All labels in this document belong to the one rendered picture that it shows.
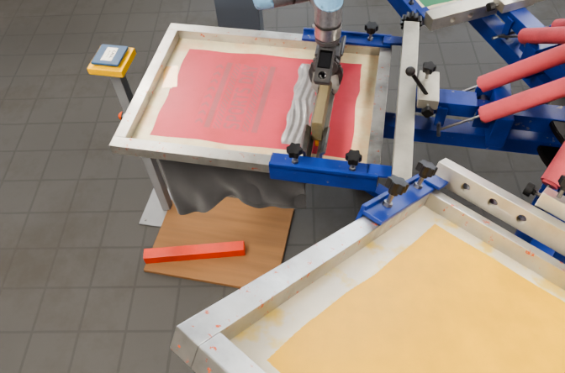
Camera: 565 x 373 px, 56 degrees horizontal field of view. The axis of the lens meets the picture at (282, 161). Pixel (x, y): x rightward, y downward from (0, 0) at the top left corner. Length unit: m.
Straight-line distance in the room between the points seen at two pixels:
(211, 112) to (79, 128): 1.59
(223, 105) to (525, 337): 1.11
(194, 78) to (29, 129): 1.65
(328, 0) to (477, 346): 0.90
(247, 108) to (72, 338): 1.30
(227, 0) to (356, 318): 1.70
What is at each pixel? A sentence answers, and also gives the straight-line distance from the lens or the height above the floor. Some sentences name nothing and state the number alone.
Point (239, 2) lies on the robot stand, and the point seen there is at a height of 0.85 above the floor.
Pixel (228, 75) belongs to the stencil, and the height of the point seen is 0.96.
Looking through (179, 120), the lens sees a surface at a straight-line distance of 1.71.
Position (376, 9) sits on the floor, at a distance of 3.73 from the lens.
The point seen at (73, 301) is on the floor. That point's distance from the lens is 2.58.
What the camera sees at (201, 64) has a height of 0.96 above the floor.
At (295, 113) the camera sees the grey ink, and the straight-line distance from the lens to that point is 1.67.
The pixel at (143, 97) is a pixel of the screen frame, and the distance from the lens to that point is 1.76.
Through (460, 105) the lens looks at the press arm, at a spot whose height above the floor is 1.04.
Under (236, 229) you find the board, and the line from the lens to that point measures 2.54.
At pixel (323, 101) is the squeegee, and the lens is 1.56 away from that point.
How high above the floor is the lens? 2.17
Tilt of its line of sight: 51 degrees down
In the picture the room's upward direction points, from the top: 4 degrees counter-clockwise
